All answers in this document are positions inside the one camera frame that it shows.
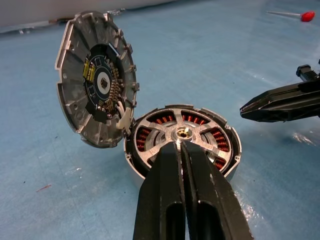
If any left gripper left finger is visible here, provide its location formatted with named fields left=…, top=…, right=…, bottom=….
left=132, top=141, right=187, bottom=240

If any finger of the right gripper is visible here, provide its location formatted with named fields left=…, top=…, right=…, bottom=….
left=239, top=80, right=320, bottom=123
left=295, top=64, right=320, bottom=82

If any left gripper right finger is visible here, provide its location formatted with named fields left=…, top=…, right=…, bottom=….
left=182, top=142, right=255, bottom=240

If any silver motor housing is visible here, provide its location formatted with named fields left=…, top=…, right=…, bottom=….
left=122, top=103, right=243, bottom=188

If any black silver spoked rotor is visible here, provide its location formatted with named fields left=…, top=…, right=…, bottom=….
left=132, top=106, right=235, bottom=176

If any silver motor lid with circuit board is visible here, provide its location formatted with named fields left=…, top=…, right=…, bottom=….
left=54, top=11, right=140, bottom=150

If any red T-handle hex key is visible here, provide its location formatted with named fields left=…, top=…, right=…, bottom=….
left=266, top=10, right=316, bottom=23

